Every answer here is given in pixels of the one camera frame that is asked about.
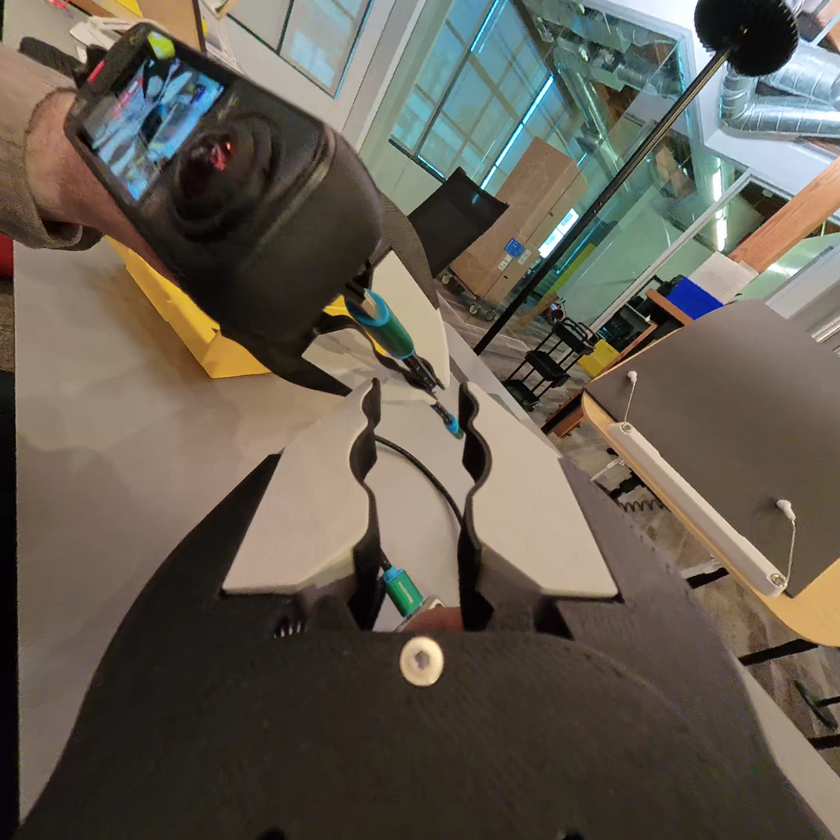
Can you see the person's left hand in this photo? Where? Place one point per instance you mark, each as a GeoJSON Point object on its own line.
{"type": "Point", "coordinates": [72, 184]}

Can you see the black office chair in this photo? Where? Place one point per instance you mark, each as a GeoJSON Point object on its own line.
{"type": "Point", "coordinates": [453, 223]}

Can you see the yellow plastic bin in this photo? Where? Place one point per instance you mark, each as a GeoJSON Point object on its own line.
{"type": "Point", "coordinates": [197, 328]}

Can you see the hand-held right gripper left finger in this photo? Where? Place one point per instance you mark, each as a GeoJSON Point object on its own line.
{"type": "Point", "coordinates": [302, 525]}

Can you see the red plastic container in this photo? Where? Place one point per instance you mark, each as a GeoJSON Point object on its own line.
{"type": "Point", "coordinates": [5, 256]}

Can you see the wheeled cardboard box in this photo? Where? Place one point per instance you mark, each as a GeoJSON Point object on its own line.
{"type": "Point", "coordinates": [525, 216]}

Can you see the blue and white box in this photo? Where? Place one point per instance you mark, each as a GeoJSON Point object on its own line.
{"type": "Point", "coordinates": [695, 295]}

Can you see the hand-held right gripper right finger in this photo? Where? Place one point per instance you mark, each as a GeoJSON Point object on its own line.
{"type": "Point", "coordinates": [538, 525]}

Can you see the black pole stand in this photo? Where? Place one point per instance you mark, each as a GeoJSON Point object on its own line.
{"type": "Point", "coordinates": [748, 33]}

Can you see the wood-rimmed black board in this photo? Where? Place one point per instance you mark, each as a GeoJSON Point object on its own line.
{"type": "Point", "coordinates": [722, 394]}

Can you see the round silver duct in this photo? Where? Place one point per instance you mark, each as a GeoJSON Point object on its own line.
{"type": "Point", "coordinates": [787, 98]}

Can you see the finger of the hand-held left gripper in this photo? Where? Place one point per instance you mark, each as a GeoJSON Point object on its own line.
{"type": "Point", "coordinates": [341, 354]}
{"type": "Point", "coordinates": [423, 315]}

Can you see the person's left forearm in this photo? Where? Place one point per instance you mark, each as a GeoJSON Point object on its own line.
{"type": "Point", "coordinates": [26, 98]}

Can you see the black utility cart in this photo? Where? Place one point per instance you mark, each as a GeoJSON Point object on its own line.
{"type": "Point", "coordinates": [548, 367]}

